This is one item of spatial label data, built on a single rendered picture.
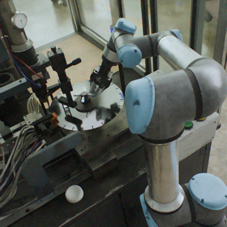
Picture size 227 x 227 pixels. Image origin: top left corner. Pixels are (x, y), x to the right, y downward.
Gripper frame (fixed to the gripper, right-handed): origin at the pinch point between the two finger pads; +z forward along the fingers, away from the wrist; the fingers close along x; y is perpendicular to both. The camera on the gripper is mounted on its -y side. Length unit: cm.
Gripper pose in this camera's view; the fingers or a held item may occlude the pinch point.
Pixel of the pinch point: (93, 93)
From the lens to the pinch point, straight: 123.4
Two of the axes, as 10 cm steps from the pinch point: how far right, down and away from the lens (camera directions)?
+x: 8.8, 4.6, 0.5
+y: -2.4, 5.4, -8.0
